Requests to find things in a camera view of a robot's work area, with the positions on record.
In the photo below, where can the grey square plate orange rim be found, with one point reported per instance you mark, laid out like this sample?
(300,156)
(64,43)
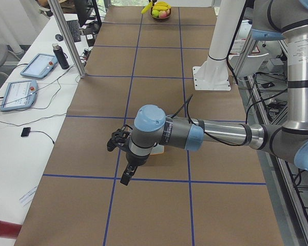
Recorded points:
(157,149)

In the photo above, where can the black water bottle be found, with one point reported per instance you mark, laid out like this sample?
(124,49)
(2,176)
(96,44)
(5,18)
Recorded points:
(60,56)

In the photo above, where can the teach pendant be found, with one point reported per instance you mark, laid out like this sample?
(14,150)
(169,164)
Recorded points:
(19,95)
(40,66)

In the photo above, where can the grey computer mouse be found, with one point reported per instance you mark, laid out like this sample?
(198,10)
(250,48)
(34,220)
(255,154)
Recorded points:
(59,37)

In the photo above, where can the small black box device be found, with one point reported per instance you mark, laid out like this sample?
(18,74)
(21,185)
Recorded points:
(25,132)

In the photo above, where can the teach pendant near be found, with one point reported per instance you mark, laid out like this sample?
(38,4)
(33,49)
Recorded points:
(19,95)

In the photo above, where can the yellow banana in basket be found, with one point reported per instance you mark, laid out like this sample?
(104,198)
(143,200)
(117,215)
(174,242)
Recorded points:
(161,5)

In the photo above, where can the aluminium frame post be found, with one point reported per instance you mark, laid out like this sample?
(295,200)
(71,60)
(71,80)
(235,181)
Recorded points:
(63,27)

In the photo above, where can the wicker fruit basket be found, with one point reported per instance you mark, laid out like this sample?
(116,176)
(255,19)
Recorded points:
(160,12)

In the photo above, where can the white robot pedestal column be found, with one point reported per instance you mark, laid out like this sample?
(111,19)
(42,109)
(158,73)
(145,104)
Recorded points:
(213,75)

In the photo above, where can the black monitor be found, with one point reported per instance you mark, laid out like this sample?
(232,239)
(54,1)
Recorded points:
(84,9)

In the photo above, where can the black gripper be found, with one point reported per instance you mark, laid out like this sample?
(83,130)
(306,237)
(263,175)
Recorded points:
(135,160)

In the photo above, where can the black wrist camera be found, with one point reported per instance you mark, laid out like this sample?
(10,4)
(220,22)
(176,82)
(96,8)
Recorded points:
(120,139)

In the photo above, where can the yellow banana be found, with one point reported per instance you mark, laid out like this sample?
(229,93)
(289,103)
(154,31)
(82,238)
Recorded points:
(161,5)
(147,7)

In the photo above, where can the black keyboard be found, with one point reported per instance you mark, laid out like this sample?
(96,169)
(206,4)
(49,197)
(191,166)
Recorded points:
(74,28)

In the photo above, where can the brown table mat blue grid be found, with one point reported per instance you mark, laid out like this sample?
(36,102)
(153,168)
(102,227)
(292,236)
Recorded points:
(214,196)

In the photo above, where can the red fire extinguisher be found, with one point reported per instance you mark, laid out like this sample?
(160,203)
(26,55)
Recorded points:
(9,230)

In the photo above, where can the teach pendant far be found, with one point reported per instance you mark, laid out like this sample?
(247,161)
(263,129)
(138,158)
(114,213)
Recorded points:
(40,66)

